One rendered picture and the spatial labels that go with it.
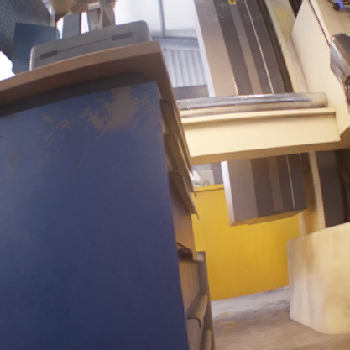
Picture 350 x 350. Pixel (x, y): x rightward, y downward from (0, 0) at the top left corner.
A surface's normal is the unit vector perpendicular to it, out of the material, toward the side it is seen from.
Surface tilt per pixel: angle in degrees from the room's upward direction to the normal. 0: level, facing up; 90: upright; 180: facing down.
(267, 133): 90
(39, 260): 90
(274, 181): 90
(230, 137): 90
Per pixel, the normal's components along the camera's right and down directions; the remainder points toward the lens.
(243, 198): -0.04, -0.18
